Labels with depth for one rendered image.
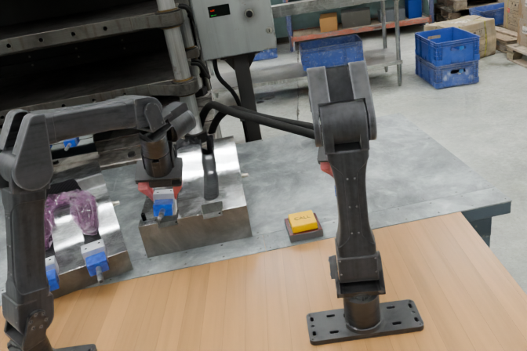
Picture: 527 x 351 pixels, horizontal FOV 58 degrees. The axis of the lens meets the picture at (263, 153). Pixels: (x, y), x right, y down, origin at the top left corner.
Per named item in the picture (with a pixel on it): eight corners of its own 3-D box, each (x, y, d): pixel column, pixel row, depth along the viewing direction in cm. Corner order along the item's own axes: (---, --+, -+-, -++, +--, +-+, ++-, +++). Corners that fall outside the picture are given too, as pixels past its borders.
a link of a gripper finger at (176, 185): (155, 188, 115) (150, 160, 108) (185, 186, 115) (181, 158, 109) (154, 210, 110) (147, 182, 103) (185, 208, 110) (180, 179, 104)
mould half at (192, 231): (252, 237, 116) (242, 188, 111) (147, 258, 115) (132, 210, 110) (238, 157, 162) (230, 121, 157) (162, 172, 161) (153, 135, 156)
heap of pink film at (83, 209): (105, 231, 118) (96, 204, 115) (30, 257, 113) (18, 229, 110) (95, 192, 141) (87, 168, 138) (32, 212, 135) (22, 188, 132)
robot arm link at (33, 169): (138, 91, 100) (-18, 114, 78) (165, 94, 94) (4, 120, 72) (143, 147, 103) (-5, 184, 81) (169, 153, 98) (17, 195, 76)
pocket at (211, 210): (226, 222, 114) (223, 209, 113) (204, 227, 114) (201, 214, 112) (225, 213, 118) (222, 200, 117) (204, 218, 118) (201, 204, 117)
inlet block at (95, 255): (116, 287, 102) (109, 266, 100) (92, 296, 100) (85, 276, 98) (108, 257, 113) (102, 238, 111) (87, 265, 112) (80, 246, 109)
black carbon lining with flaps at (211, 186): (222, 205, 119) (214, 171, 115) (158, 218, 118) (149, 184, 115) (217, 153, 151) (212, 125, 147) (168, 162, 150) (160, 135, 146)
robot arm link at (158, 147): (161, 139, 106) (156, 114, 101) (179, 149, 104) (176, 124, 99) (137, 155, 102) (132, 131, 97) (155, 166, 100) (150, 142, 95)
